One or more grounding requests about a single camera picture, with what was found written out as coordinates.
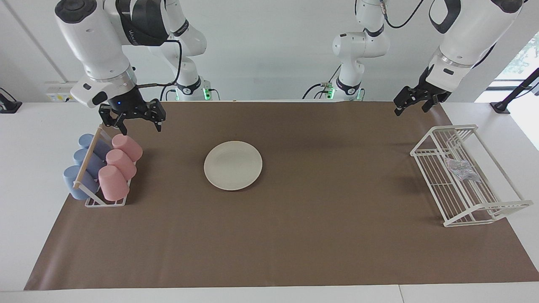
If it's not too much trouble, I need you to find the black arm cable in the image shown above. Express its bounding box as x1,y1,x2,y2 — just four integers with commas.
137,39,184,90
379,0,426,30

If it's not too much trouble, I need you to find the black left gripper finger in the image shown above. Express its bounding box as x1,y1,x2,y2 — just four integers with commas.
422,93,439,113
394,86,415,117

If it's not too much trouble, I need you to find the white wire dish rack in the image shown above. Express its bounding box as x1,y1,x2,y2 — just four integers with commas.
410,124,534,228

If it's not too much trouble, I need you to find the blue plastic cup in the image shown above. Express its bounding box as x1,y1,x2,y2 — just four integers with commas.
78,134,112,160
63,165,101,200
73,149,106,177

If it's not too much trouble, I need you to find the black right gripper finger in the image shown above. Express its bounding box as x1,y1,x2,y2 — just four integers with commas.
100,105,129,135
147,100,166,133

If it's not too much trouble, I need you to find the cream round plate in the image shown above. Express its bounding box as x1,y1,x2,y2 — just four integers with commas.
204,141,263,191

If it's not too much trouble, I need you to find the cup rack with wooden bar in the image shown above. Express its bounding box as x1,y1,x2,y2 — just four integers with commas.
73,125,137,207

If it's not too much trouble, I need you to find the brown table mat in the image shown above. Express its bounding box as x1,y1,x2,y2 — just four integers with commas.
24,100,539,291

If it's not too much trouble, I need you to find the black table clamp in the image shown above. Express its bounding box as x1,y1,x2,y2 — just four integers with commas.
0,87,23,114

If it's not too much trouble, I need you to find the white wall power outlet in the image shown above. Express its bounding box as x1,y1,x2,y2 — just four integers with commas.
45,82,78,103

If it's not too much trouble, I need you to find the black base cable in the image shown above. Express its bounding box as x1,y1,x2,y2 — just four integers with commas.
302,65,342,100
159,82,177,101

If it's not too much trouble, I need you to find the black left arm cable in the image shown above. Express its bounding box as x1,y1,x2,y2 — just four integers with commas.
379,0,426,30

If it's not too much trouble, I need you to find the black left base cable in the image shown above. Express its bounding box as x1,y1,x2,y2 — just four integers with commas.
302,65,342,100

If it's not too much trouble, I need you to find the black right base cable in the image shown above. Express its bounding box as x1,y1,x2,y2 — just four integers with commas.
159,82,177,101

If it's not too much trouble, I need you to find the pink plastic cup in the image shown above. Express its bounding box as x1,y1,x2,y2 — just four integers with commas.
98,165,130,201
106,149,137,181
112,134,143,162

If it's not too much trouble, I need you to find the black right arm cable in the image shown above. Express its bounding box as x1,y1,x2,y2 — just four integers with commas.
137,39,184,90

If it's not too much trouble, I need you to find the bright window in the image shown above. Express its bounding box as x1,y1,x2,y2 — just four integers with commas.
496,33,539,81

